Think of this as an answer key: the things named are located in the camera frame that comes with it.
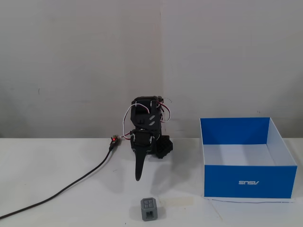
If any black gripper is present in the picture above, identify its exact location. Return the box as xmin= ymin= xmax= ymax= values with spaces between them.
xmin=129 ymin=129 xmax=157 ymax=182

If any gray cube block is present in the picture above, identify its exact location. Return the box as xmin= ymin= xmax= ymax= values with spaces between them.
xmin=140 ymin=196 xmax=159 ymax=222

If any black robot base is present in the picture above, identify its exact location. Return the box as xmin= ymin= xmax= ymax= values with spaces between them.
xmin=153 ymin=134 xmax=175 ymax=160

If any blue and white cardboard box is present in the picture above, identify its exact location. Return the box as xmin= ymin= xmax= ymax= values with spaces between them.
xmin=199 ymin=116 xmax=298 ymax=199

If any clear tape strip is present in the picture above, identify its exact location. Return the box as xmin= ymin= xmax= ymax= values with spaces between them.
xmin=158 ymin=196 xmax=195 ymax=207

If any red and white servo cable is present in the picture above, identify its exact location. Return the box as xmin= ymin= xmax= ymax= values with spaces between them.
xmin=155 ymin=95 xmax=174 ymax=123

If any black power cable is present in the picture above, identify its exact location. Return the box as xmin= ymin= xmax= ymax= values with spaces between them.
xmin=0 ymin=142 xmax=114 ymax=219

